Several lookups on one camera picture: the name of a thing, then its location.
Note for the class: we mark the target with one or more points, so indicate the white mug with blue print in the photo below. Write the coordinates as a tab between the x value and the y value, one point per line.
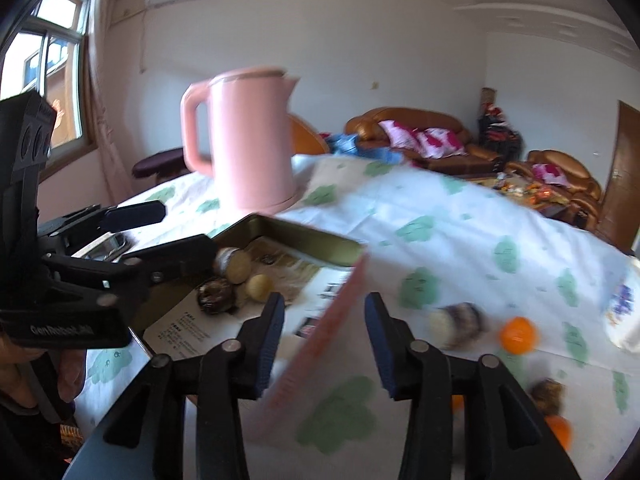
625	310

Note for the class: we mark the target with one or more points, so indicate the small dull yellow citrus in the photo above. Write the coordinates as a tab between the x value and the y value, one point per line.
258	288

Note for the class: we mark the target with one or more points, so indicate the medium orange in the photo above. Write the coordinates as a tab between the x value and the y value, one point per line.
457	403

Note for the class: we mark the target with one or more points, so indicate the pale purple sugarcane piece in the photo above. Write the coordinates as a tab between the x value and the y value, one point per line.
233	264

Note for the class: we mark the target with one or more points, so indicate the wooden coffee table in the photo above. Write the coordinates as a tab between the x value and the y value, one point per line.
525	195

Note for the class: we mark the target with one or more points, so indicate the brown leather sofa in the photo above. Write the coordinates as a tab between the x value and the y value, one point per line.
365	122

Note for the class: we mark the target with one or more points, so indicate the dark purple sugarcane piece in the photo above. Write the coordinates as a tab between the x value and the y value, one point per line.
457	326

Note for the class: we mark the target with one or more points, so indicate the pink electric kettle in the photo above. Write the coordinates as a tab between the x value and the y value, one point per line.
250	150

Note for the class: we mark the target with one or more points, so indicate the pink tin box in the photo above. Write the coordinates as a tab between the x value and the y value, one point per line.
310	247

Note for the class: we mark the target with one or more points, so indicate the brown wooden door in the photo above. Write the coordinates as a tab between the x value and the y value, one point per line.
622	175

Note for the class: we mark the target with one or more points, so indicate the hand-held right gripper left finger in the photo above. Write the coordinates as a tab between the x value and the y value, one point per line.
270	340

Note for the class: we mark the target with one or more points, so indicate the silver metal lid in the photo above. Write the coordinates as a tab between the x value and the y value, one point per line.
107	246

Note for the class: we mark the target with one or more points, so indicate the tall brown corner decoration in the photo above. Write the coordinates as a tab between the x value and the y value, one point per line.
489	96

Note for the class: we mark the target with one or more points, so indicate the person's left hand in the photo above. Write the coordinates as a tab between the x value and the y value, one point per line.
65	375

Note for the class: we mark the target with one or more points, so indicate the beige curtain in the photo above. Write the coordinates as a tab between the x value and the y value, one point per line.
107	110

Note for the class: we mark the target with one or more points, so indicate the stacked black chairs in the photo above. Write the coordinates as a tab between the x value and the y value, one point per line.
500	132

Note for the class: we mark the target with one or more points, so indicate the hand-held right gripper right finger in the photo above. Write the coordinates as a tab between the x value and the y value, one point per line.
380	345

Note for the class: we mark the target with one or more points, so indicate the dark purple stool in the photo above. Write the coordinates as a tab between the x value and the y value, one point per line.
160	162

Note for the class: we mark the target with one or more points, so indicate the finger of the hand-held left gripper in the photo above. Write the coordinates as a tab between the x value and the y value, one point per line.
175	260
135	214

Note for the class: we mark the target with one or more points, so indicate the small orange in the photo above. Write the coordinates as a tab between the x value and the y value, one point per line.
519	335

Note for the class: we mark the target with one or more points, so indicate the blue checked clothes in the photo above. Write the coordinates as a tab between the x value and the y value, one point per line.
347	144

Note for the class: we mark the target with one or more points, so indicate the large orange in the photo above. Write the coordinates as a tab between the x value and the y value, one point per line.
559	432

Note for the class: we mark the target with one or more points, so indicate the dark water chestnut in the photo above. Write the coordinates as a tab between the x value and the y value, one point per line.
216	295
547	392

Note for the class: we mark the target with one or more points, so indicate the pink floral pillow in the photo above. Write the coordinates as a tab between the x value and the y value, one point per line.
549	172
397	134
441	142

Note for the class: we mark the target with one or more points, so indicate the window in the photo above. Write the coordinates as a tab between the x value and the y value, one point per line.
62	65

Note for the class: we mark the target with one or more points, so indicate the brown leather armchair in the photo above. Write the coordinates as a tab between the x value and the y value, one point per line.
575	170

